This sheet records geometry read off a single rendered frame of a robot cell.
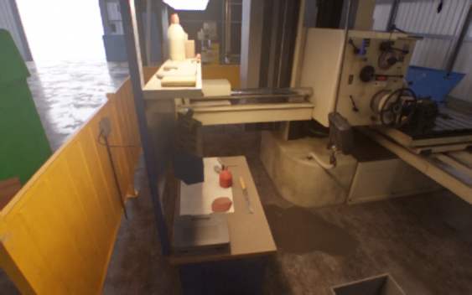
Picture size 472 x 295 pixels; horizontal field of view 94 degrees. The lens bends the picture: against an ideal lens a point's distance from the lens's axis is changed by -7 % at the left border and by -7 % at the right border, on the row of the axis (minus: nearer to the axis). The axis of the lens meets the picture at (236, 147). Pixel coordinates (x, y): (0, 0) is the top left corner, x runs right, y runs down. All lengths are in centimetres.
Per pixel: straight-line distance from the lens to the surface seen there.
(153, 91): 78
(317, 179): 274
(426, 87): 895
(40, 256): 152
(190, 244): 115
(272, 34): 264
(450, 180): 293
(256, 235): 127
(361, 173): 303
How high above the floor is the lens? 189
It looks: 28 degrees down
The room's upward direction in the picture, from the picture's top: 2 degrees clockwise
